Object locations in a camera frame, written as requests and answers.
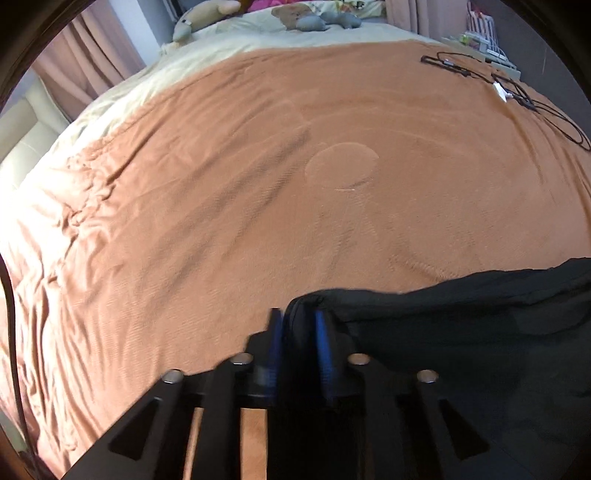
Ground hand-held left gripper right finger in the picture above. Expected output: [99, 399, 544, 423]
[314, 310, 522, 480]

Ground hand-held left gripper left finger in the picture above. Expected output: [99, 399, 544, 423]
[60, 307, 284, 480]

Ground black pants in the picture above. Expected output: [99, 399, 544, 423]
[284, 258, 591, 480]

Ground orange blanket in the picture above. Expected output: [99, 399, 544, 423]
[0, 44, 591, 480]

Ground cream bed sheet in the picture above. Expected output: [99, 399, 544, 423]
[46, 4, 448, 155]

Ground grey plush toy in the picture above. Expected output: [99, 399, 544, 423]
[323, 11, 363, 29]
[295, 14, 331, 32]

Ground cream padded headboard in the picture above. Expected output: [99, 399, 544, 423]
[0, 76, 70, 195]

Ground brown teddy bear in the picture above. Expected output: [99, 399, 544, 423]
[271, 4, 315, 31]

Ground beige plush toy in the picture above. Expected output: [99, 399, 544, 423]
[173, 0, 243, 44]

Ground pink curtain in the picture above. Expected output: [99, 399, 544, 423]
[385, 0, 467, 40]
[30, 9, 146, 121]

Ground cream nightstand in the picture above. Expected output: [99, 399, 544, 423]
[441, 34, 522, 79]

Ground white printed pillow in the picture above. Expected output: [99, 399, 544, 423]
[305, 0, 384, 19]

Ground pink white striped holder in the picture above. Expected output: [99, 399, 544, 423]
[466, 0, 502, 47]

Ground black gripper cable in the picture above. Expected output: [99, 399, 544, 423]
[0, 254, 28, 457]

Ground black cable bundle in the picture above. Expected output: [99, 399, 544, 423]
[421, 52, 591, 151]

